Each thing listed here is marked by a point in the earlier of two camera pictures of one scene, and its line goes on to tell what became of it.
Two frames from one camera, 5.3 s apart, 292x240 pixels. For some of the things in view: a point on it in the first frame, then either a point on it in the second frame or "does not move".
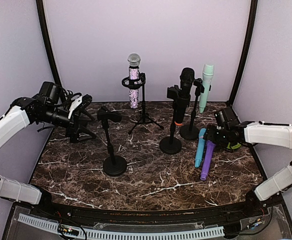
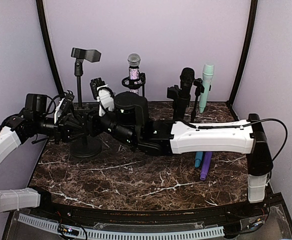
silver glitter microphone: x=134 y=61 does not move
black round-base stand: x=114 y=166 → x=85 y=149
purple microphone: x=208 y=154 does not move
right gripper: x=209 y=135 → x=92 y=128
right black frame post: x=252 y=17 does not move
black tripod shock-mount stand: x=139 y=82 does not move
